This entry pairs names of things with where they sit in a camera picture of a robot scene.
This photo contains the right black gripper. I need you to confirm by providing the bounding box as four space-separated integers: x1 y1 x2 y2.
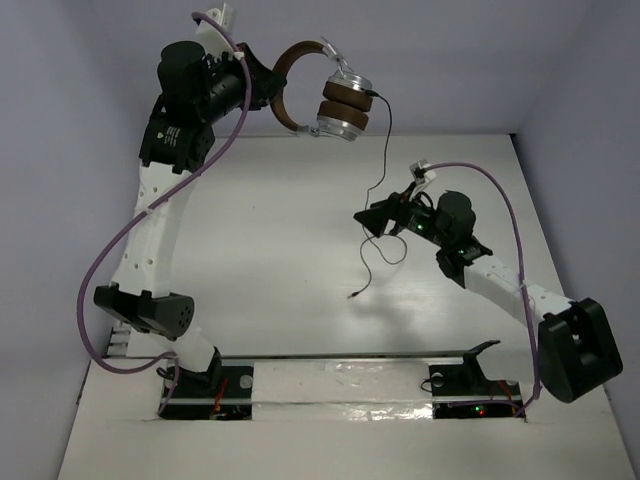
353 181 450 249

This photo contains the thin black headphone cable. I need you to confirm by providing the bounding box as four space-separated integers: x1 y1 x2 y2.
346 89 409 301

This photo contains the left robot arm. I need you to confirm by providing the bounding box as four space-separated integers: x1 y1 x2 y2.
93 41 286 394

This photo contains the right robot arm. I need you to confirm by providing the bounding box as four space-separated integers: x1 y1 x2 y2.
353 191 623 403

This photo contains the white foil taped panel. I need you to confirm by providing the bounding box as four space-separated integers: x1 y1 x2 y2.
251 360 433 422

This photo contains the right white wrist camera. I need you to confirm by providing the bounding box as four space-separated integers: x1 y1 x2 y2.
409 160 436 194

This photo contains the left side aluminium rail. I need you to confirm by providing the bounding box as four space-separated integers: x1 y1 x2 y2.
107 209 146 359

